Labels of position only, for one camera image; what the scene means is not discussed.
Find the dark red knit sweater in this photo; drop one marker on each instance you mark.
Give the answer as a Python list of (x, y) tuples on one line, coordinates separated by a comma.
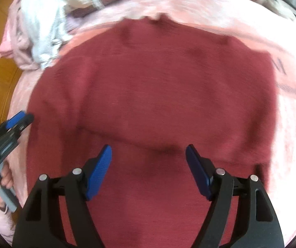
[(150, 82)]

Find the pink printed blanket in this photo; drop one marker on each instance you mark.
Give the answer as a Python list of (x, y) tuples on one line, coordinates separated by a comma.
[(202, 5)]

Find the person's left hand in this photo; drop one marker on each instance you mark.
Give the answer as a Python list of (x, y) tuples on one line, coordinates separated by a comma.
[(7, 177)]

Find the white striped garment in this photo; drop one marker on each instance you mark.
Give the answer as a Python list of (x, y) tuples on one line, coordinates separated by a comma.
[(42, 18)]

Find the light pink garment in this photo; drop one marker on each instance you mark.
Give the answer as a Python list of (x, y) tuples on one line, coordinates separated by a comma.
[(21, 54)]

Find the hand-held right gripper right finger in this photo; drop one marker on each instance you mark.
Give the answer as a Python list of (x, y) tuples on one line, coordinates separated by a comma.
[(198, 170)]

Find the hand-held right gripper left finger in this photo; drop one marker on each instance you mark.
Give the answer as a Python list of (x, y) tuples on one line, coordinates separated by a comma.
[(100, 170)]

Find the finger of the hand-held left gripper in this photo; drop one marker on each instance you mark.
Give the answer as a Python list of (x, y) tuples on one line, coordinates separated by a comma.
[(16, 120)]

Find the beige cloth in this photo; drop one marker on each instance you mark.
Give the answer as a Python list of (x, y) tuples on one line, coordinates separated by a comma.
[(272, 2)]

